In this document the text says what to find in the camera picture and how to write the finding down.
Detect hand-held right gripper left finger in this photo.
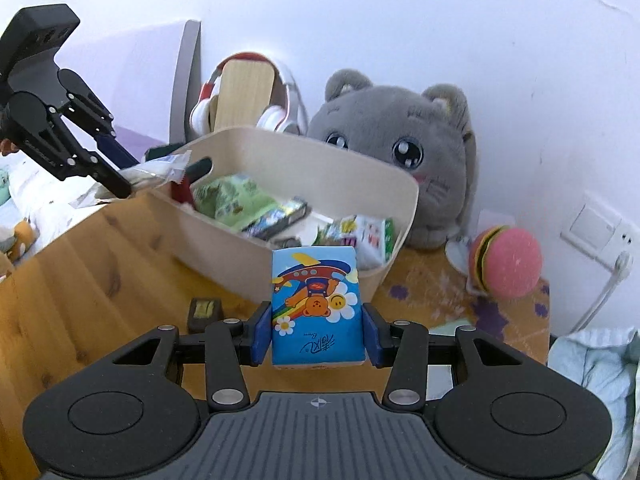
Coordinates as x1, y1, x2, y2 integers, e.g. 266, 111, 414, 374
112, 300, 273, 408

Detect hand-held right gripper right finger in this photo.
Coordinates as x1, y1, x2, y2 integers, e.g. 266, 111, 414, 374
361, 301, 523, 407

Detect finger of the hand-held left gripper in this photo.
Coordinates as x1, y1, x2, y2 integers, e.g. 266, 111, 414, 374
25, 120, 135, 200
65, 72, 141, 170

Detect clear white candy wrapper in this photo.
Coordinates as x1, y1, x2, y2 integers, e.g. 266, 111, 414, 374
120, 152, 193, 196

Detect blue tissue pack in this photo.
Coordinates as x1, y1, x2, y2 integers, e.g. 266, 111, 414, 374
270, 246, 367, 368

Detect white red fluffy toy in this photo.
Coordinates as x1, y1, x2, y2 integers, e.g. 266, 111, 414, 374
170, 175, 198, 211

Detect beige plastic storage bin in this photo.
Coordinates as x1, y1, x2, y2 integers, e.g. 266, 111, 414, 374
147, 127, 420, 306

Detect white snack bag red label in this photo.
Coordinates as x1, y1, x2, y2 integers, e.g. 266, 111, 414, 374
355, 216, 396, 266

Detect green striped snack bag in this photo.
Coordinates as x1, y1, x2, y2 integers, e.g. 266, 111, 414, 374
315, 215, 358, 248

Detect long blue cartoon box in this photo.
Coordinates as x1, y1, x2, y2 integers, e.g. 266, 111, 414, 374
242, 197, 308, 241

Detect light green snack wrapper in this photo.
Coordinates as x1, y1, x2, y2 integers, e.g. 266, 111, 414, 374
192, 174, 278, 233

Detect small black yellow box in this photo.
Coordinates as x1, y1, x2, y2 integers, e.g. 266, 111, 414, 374
187, 297, 222, 333

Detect wooden desk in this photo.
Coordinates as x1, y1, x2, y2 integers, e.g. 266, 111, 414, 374
0, 192, 551, 480

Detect grey headboard panel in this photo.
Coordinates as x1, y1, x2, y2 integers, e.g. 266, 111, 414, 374
169, 20, 203, 143

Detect wooden headphone stand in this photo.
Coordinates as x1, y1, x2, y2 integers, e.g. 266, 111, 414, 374
210, 59, 276, 133

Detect pink burger plush toy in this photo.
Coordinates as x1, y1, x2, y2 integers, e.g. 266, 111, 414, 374
467, 226, 543, 301

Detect white red headphones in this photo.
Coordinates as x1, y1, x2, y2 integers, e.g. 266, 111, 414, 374
189, 51, 310, 136

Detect grey plush cat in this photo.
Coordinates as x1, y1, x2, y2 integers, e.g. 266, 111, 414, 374
306, 70, 481, 251

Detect light blue cloth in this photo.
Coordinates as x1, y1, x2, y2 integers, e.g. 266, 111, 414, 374
547, 327, 640, 480

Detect white power cable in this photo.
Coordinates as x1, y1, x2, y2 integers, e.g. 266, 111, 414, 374
567, 250, 632, 333

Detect white wall socket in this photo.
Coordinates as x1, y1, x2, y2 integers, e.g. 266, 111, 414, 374
560, 195, 638, 266

